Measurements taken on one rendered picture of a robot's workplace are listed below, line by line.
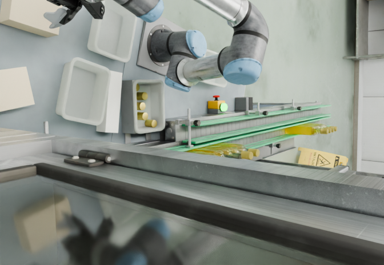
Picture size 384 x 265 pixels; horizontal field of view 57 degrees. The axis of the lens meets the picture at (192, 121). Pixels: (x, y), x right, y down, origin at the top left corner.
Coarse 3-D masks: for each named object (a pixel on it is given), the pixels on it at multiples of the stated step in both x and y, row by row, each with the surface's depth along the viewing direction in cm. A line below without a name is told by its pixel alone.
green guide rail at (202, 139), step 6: (318, 114) 283; (324, 114) 282; (330, 114) 286; (288, 120) 242; (294, 120) 244; (300, 120) 240; (306, 120) 248; (258, 126) 208; (264, 126) 207; (270, 126) 207; (276, 126) 213; (222, 132) 182; (228, 132) 183; (234, 132) 181; (240, 132) 182; (246, 132) 186; (192, 138) 164; (198, 138) 164; (204, 138) 163; (210, 138) 163; (216, 138) 166
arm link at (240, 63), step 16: (240, 32) 111; (256, 32) 110; (224, 48) 118; (240, 48) 110; (256, 48) 109; (176, 64) 144; (192, 64) 135; (208, 64) 125; (224, 64) 115; (240, 64) 109; (256, 64) 109; (176, 80) 144; (192, 80) 139; (240, 80) 115; (256, 80) 113
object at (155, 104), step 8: (136, 80) 143; (144, 80) 146; (152, 80) 149; (160, 80) 153; (144, 88) 155; (152, 88) 158; (160, 88) 155; (136, 96) 143; (152, 96) 158; (160, 96) 155; (136, 104) 143; (152, 104) 158; (160, 104) 156; (136, 112) 143; (144, 112) 156; (152, 112) 159; (160, 112) 156; (136, 120) 143; (160, 120) 157; (136, 128) 144; (144, 128) 152; (152, 128) 153; (160, 128) 155
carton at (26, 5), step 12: (12, 0) 106; (24, 0) 109; (36, 0) 111; (0, 12) 110; (12, 12) 106; (24, 12) 109; (36, 12) 112; (12, 24) 110; (24, 24) 109; (36, 24) 112; (48, 24) 115; (48, 36) 121
